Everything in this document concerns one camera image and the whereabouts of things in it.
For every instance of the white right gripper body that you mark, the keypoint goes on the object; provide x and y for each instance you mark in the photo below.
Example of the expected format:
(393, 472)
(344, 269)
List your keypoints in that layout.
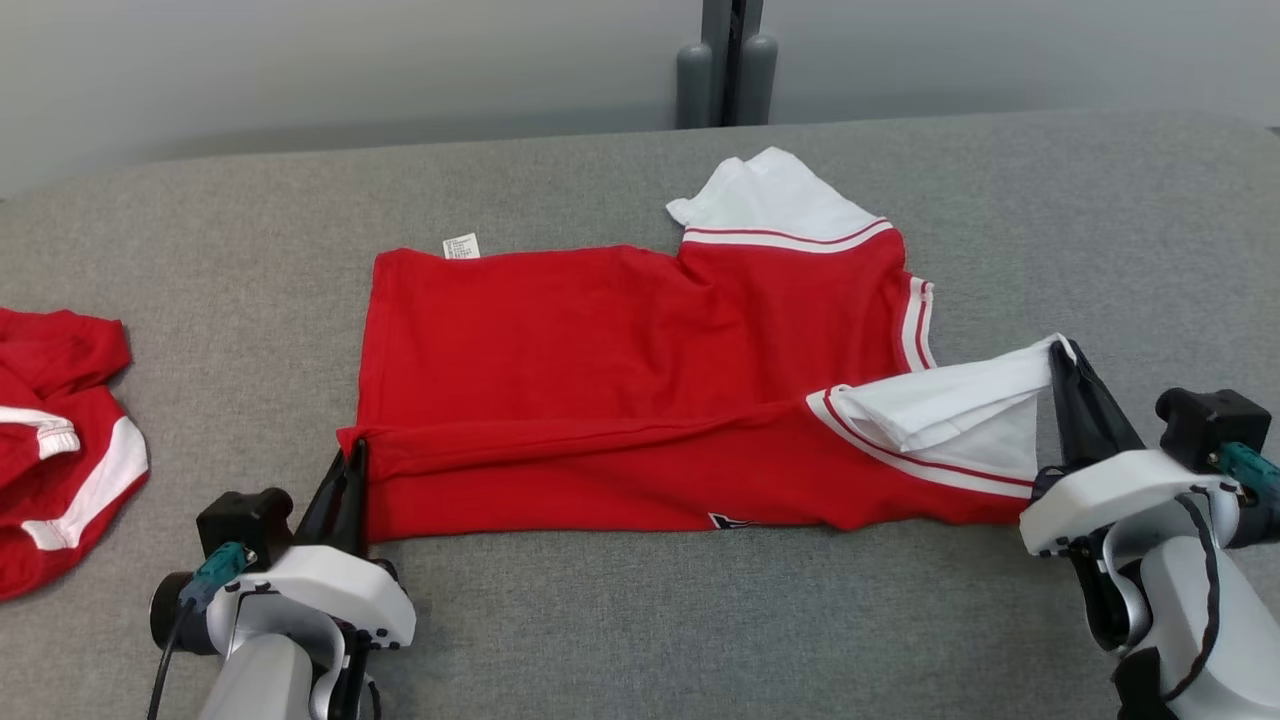
(1120, 490)

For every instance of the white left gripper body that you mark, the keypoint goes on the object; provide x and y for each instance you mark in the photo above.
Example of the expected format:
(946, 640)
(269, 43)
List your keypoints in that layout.
(330, 585)

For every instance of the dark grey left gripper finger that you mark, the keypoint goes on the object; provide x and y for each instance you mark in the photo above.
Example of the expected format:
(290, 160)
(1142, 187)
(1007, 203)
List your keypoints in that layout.
(358, 500)
(322, 515)

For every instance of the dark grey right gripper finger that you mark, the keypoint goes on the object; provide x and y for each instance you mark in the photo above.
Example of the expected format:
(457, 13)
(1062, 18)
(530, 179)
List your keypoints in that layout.
(1070, 420)
(1108, 430)

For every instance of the red white basketball jersey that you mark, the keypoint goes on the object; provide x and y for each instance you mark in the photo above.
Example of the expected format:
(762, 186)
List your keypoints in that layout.
(600, 380)

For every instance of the red white shorts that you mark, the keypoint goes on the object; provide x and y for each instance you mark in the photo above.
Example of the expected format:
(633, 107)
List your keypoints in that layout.
(50, 480)

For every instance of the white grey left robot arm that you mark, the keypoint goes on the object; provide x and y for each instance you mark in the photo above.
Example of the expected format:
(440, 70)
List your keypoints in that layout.
(260, 680)

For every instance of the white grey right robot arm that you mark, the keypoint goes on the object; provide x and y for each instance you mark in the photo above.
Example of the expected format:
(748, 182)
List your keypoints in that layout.
(1240, 640)

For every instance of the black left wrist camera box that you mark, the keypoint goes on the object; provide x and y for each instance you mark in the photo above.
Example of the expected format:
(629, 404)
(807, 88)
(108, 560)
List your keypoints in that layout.
(245, 520)

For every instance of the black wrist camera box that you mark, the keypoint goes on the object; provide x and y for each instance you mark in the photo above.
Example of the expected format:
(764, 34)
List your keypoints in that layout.
(245, 520)
(1210, 420)

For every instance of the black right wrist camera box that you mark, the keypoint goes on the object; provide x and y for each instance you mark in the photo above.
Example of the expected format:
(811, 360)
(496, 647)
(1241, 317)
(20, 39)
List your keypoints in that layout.
(1210, 420)

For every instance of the dark grey wall post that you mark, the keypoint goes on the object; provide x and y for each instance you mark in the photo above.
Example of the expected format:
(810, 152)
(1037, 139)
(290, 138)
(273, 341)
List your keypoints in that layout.
(725, 70)

